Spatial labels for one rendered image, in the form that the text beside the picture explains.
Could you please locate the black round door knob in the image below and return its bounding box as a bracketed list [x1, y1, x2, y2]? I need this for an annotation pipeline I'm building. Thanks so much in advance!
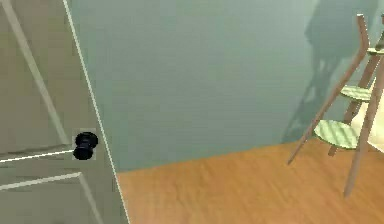
[72, 131, 99, 161]

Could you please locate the wooden tripod shelf stand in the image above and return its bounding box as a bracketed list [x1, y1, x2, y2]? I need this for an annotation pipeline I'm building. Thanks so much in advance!
[287, 13, 384, 200]

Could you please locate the beige panelled room door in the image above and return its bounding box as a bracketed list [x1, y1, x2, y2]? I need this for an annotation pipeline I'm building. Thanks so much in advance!
[0, 0, 132, 224]

